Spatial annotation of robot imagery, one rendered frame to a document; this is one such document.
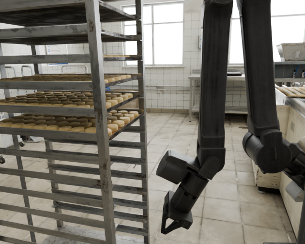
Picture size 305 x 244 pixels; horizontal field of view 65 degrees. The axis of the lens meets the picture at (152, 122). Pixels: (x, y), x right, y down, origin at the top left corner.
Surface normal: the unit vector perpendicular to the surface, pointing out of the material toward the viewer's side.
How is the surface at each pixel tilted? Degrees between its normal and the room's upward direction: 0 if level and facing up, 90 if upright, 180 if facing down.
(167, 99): 90
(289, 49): 115
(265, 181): 90
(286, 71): 90
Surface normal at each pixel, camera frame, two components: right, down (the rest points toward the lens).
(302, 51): -0.27, 0.64
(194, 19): -0.27, 0.25
